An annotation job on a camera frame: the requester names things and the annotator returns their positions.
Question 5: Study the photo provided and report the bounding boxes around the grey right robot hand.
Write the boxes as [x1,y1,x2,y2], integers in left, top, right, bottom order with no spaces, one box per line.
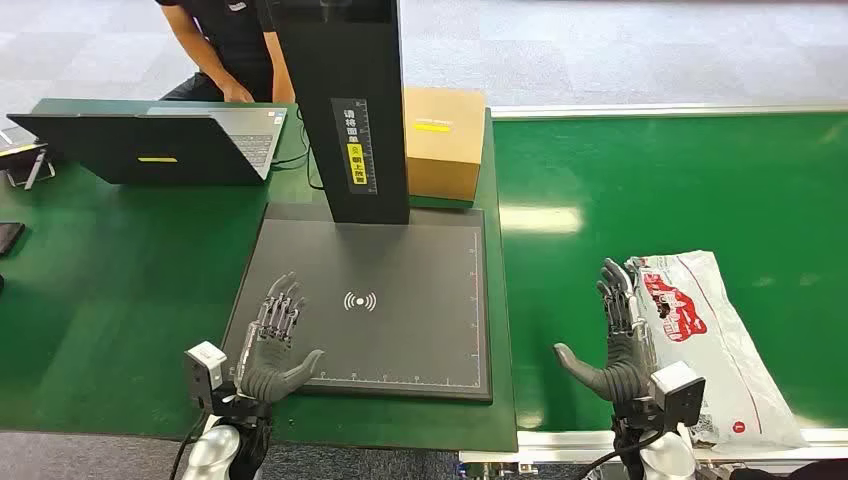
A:
[553,258,655,406]

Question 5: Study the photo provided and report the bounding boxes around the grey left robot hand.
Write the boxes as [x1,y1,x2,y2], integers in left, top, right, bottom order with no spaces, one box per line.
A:
[233,270,326,405]

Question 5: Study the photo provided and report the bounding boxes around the person's right hand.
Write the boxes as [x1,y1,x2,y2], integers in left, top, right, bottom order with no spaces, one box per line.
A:
[221,79,256,105]

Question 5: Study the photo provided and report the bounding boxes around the white plastic package red print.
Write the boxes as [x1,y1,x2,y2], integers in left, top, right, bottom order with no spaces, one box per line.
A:
[625,250,810,451]

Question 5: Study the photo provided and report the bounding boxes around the black weighing device column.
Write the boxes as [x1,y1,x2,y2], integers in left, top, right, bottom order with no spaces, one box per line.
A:
[264,0,411,227]

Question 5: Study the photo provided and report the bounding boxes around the black weighing device platform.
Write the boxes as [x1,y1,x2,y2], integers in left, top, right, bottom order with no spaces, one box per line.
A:
[221,201,494,404]

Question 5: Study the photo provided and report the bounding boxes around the person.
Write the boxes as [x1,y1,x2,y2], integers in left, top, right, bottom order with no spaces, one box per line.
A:
[154,0,297,105]

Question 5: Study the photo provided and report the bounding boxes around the dark grey open laptop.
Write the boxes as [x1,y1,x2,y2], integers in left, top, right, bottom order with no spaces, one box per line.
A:
[6,105,289,187]

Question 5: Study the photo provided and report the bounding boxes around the brown cardboard box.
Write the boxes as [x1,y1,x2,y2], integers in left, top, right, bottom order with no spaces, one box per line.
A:
[402,87,488,204]

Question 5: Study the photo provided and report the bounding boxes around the phone on metal stand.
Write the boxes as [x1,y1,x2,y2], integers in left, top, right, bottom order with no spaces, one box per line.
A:
[0,140,58,193]

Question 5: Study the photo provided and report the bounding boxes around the flat black phone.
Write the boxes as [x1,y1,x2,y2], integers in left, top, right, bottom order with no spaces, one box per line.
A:
[0,221,27,258]

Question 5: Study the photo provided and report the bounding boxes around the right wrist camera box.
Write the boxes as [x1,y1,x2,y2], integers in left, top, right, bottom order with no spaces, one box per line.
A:
[648,360,708,429]

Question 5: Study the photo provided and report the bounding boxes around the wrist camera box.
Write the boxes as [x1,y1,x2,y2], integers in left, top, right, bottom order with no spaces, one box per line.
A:
[648,360,708,429]
[184,341,229,413]

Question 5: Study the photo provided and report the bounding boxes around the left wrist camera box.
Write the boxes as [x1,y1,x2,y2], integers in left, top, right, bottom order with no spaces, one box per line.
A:
[184,341,229,413]

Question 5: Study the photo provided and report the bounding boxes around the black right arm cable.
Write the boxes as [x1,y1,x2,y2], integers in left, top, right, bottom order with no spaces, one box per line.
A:
[574,430,665,480]

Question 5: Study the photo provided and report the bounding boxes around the black cable behind column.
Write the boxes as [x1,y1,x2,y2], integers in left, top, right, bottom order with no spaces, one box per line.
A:
[270,109,327,193]

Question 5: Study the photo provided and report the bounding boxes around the green conveyor belt with frame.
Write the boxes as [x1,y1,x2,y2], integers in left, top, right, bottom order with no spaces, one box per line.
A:
[458,102,848,480]

